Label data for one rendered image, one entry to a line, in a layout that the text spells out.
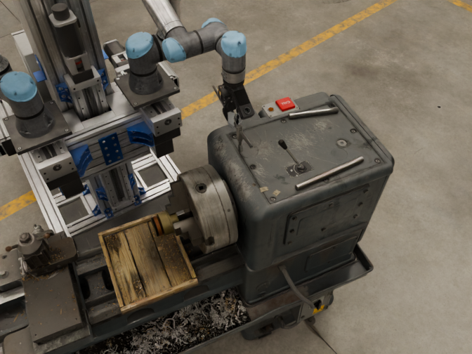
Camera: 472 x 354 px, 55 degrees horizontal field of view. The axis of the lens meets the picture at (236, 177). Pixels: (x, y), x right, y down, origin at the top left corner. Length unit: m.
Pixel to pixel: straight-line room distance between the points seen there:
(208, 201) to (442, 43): 3.55
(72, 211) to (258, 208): 1.63
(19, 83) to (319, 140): 1.14
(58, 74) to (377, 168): 1.35
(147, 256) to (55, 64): 0.87
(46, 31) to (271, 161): 1.01
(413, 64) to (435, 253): 1.89
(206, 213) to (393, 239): 1.75
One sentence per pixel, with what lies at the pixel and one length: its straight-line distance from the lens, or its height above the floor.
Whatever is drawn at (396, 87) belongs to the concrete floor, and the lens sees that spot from 4.10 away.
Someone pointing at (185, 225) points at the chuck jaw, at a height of 1.11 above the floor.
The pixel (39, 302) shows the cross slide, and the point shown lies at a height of 0.97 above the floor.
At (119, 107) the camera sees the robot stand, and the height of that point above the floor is 1.07.
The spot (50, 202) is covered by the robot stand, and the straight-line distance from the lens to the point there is 3.02.
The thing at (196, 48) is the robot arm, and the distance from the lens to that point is 1.46.
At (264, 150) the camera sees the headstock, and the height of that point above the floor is 1.25.
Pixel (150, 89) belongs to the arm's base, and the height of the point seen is 1.19.
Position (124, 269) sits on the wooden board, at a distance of 1.87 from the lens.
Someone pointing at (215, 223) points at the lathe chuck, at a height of 1.17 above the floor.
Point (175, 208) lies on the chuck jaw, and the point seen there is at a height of 1.13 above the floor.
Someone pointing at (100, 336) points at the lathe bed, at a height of 0.71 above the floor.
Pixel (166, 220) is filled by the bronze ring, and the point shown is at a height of 1.12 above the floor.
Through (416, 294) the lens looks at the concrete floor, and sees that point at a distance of 2.95.
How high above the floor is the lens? 2.51
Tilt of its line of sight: 52 degrees down
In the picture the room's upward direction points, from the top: 1 degrees clockwise
